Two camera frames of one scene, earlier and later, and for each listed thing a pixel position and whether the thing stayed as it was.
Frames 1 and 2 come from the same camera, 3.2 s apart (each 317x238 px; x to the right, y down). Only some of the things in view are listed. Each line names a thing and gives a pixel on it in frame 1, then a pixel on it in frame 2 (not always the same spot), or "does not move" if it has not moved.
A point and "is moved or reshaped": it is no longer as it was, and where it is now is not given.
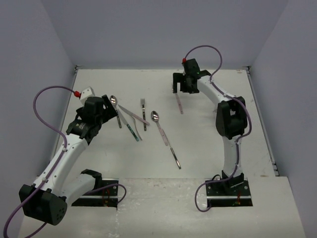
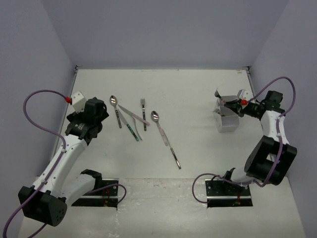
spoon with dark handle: [113, 100] does not move
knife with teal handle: [125, 122] does not move
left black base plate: [106, 197] does not move
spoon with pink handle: [155, 117] does not move
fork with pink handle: [179, 103] is moved or reshaped
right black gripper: [179, 78] -> [236, 105]
